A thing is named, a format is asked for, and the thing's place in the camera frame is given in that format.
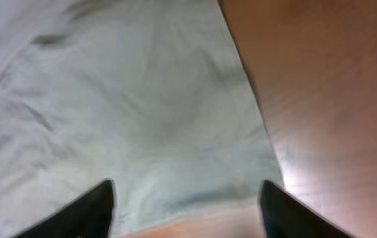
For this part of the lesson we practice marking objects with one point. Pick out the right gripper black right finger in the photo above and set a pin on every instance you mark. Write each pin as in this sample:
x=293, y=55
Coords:
x=286, y=217

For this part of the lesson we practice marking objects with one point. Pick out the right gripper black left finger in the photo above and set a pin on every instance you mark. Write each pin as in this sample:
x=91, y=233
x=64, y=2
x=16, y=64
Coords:
x=88, y=216

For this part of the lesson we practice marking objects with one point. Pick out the khaki green shorts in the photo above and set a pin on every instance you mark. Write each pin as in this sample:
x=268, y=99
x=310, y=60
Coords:
x=150, y=94

